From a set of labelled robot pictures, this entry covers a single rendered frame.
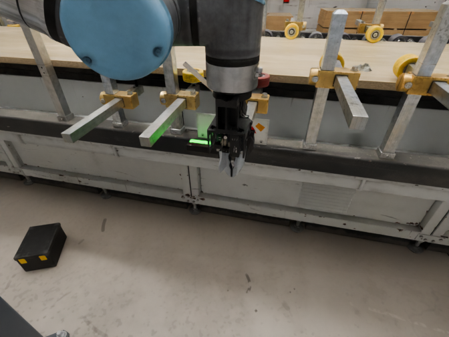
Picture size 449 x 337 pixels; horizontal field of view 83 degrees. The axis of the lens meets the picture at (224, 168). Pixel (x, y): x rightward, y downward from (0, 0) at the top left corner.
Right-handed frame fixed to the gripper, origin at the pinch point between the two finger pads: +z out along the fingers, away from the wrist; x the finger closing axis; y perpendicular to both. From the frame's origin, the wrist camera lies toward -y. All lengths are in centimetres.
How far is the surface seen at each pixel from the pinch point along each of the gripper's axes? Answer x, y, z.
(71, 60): -83, -52, -7
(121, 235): -71, -32, 83
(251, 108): 0.2, -28.0, -3.4
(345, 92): 23.8, -19.6, -13.4
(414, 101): 47, -35, -7
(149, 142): -23.8, -5.9, -0.9
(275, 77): 6, -51, -6
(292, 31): 10, -123, -12
